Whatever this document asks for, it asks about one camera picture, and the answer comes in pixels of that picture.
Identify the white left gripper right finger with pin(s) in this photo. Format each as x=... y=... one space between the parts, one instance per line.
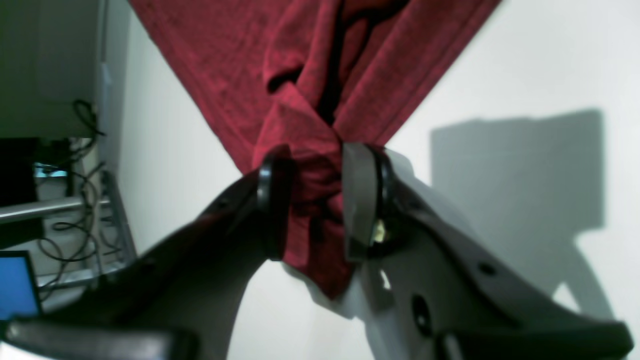
x=447 y=297

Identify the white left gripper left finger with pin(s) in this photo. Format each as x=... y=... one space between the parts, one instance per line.
x=180 y=300

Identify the blue monitor screen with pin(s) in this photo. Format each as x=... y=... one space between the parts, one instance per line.
x=19 y=292

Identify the dark red long-sleeve shirt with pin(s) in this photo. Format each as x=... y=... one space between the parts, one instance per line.
x=311 y=74

